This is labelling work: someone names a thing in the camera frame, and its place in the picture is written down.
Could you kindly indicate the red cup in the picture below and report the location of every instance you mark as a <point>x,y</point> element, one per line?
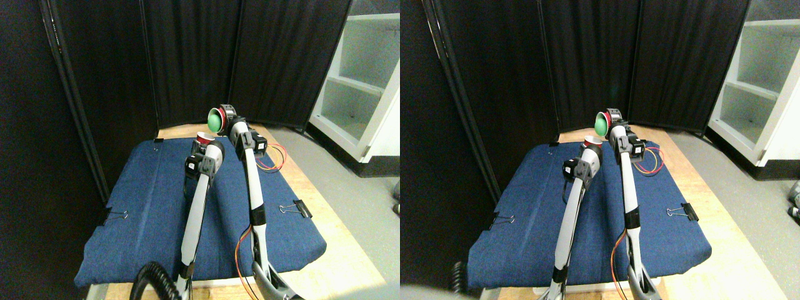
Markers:
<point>591,140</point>
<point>204,138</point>
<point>609,120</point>
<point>222,115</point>

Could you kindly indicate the green ball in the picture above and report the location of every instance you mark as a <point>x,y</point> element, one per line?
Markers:
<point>215,122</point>
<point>602,125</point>

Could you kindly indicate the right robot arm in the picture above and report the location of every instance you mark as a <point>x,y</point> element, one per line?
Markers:
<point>629,187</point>
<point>253,187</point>

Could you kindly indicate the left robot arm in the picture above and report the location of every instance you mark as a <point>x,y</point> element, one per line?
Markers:
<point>197,219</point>
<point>574,219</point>

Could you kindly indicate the black curtain stand pole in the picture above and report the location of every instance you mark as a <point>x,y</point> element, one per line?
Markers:
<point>150,69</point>
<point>234,62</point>
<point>459,94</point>
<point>73,94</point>
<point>549,69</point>

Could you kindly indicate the white shelf unit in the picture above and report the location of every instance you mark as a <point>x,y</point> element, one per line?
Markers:
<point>784,137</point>
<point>387,131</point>

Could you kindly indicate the dark blue cloth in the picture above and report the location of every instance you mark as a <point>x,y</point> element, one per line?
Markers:
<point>500,250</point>
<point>119,244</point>

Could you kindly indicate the small grey object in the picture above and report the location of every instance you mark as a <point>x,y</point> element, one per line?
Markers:
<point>795,200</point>

